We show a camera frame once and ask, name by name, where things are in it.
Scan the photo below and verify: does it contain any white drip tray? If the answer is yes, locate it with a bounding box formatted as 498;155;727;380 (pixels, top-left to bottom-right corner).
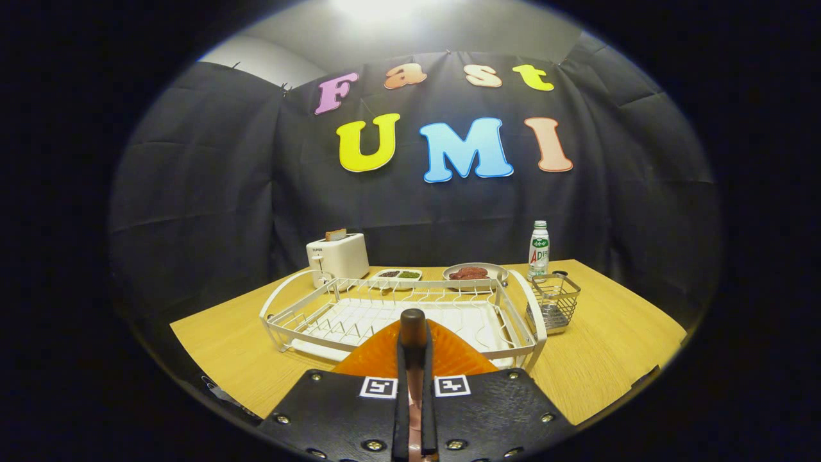
292;296;520;368

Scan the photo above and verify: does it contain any white divided dish with beans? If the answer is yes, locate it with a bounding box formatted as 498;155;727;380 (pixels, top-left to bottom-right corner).
371;268;424;289

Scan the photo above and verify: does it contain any white bottle with green label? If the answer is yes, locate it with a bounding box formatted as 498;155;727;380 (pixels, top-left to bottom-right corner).
528;221;551;284

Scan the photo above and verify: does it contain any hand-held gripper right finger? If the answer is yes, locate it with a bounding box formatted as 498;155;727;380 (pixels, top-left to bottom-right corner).
420;319;578;462

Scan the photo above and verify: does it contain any white wire dish rack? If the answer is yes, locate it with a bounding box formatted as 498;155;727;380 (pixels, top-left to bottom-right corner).
259;268;548;372

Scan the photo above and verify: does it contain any wooden handled metal spoon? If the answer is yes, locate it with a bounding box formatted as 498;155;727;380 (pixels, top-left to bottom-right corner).
399;308;429;459

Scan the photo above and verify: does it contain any grey plate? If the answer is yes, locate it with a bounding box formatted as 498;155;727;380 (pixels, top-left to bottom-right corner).
443;262;509;286

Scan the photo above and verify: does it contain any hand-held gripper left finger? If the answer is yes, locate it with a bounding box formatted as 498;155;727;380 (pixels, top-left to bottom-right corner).
257;319;411;462

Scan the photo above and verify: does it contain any metal wire basket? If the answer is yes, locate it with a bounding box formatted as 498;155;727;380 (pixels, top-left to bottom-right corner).
526;272;582;336

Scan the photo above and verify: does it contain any white toaster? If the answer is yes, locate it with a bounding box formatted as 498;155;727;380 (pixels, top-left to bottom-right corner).
305;233;371;289

